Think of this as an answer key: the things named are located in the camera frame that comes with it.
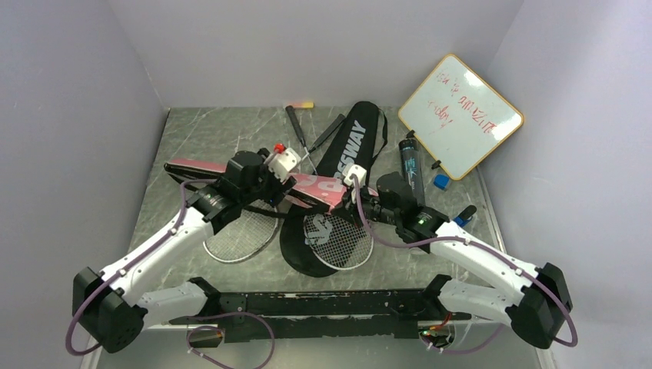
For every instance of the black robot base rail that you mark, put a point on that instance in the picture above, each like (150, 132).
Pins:
(247, 316)

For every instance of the black shuttlecock tube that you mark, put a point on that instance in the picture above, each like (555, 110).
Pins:
(412, 163)

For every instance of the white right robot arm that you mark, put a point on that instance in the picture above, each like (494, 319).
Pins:
(533, 301)

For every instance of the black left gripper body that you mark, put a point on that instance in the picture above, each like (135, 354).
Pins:
(268, 187)

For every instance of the pink racket bag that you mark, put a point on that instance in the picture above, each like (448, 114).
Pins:
(310, 191)

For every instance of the whiteboard with yellow frame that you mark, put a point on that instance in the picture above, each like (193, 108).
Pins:
(458, 117)

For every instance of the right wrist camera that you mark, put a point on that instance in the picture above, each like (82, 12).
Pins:
(353, 174)

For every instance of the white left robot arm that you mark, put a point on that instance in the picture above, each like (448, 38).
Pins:
(111, 307)

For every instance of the white racket left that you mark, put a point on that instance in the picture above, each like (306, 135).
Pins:
(245, 237)

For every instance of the white racket right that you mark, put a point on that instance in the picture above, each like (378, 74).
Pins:
(334, 242)

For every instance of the black racket bag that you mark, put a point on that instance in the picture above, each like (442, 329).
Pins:
(292, 239)

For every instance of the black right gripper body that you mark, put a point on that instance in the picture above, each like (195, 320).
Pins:
(371, 207)

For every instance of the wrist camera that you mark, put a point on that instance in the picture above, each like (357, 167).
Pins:
(282, 161)
(353, 174)

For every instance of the white racket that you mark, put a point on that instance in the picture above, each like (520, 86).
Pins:
(334, 242)
(245, 237)

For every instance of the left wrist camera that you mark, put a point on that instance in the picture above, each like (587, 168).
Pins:
(282, 161)

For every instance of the yellow pink marker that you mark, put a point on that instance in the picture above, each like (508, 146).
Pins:
(300, 105)

